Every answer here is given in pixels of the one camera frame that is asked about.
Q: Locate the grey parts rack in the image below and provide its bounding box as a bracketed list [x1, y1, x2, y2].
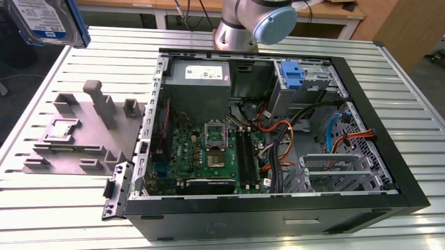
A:
[19, 79, 148, 176]

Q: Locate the silver CPU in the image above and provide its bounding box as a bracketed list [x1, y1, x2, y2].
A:
[51, 124, 73, 138]

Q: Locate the thin red wire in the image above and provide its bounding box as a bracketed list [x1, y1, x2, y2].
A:
[148, 98, 172, 157]

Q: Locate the green motherboard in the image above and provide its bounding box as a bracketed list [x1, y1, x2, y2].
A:
[144, 122, 275, 196]

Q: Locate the black cable bundle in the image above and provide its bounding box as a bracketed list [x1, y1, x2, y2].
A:
[269, 100, 348, 194]

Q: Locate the green RAM stick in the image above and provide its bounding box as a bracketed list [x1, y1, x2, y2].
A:
[47, 145, 86, 153]

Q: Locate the grey expansion card retainer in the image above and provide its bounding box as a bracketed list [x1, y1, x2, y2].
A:
[100, 160, 136, 221]

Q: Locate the grey metal drive cage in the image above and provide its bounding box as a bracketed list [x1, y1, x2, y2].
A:
[267, 60, 348, 123]

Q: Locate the grey metal disk bay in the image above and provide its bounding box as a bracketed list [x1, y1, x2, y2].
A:
[297, 153, 383, 193]

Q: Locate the black RAM slot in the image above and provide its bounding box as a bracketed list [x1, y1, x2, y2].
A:
[235, 127, 249, 190]
[244, 127, 260, 190]

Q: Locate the black graphics card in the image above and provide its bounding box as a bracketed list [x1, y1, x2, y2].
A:
[174, 178, 236, 195]

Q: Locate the orange yellow power wire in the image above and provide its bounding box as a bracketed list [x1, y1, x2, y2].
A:
[329, 128, 379, 154]

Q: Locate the wooden cabinet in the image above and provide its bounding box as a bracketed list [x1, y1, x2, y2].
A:
[353, 0, 445, 73]

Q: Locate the office chair wheel base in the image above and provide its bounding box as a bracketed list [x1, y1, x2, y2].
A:
[424, 36, 445, 65]

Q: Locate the blue plastic bay latch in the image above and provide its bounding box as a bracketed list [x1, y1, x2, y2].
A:
[280, 60, 304, 89]

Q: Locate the metal socket cover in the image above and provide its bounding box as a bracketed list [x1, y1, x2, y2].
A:
[202, 119, 229, 151]

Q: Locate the hard disk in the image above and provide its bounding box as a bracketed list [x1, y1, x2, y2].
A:
[5, 0, 92, 49]

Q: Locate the CPU socket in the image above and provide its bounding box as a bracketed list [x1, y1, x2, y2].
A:
[204, 152, 232, 169]

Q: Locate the wooden desk white frame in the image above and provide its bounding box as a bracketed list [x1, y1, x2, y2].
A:
[152, 0, 367, 40]
[76, 0, 166, 29]

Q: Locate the blue wire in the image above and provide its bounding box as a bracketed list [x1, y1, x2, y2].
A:
[325, 111, 349, 155]

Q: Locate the grey power supply unit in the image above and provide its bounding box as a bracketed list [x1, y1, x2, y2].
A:
[162, 60, 232, 123]

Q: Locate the orange wire bundle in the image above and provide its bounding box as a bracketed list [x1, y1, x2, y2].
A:
[255, 103, 296, 173]

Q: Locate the black PC case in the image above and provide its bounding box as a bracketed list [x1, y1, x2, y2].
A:
[124, 47, 431, 242]

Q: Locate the black chair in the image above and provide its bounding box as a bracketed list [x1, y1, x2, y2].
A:
[0, 7, 37, 68]

